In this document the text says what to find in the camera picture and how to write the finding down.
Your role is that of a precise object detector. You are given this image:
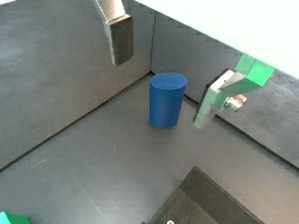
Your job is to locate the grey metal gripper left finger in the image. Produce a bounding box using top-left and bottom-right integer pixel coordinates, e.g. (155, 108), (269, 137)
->
(93, 0), (134, 67)

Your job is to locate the green grey gripper right finger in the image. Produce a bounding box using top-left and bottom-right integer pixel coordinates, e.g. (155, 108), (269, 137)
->
(194, 53), (277, 129)

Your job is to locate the blue oval cylinder peg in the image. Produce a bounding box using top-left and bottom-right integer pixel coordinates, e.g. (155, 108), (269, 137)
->
(150, 73), (187, 128)

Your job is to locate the green shape sorting board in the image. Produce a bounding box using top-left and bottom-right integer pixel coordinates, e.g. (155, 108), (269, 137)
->
(0, 212), (33, 224)

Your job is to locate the black curved holder stand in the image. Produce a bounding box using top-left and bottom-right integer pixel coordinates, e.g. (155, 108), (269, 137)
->
(141, 166), (266, 224)

